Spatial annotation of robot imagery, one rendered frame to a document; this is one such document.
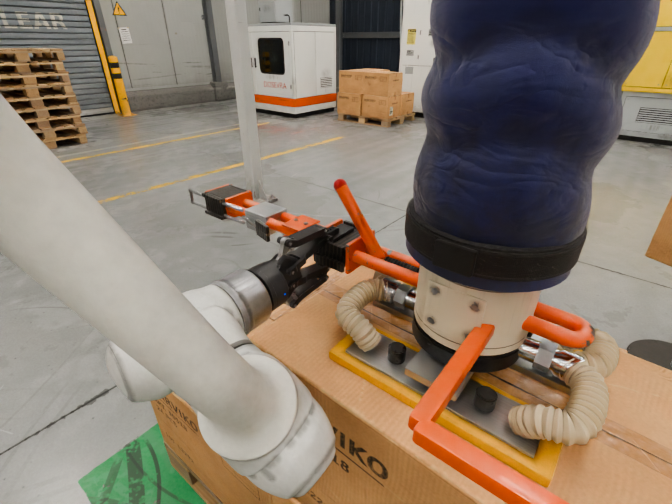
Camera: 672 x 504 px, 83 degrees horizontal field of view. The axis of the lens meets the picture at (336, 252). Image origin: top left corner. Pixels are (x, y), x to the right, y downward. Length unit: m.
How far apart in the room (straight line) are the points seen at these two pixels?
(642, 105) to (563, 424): 7.41
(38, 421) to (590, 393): 2.02
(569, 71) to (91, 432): 1.95
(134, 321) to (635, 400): 0.68
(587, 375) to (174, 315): 0.50
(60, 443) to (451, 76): 1.92
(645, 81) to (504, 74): 7.35
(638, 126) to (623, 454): 7.35
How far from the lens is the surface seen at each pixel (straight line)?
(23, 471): 2.02
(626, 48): 0.47
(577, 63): 0.43
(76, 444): 1.99
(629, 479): 0.65
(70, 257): 0.28
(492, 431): 0.58
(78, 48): 9.95
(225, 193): 0.93
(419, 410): 0.43
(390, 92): 7.46
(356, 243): 0.67
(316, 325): 0.72
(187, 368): 0.31
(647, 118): 7.85
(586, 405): 0.58
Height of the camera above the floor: 1.41
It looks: 29 degrees down
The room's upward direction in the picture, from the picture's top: straight up
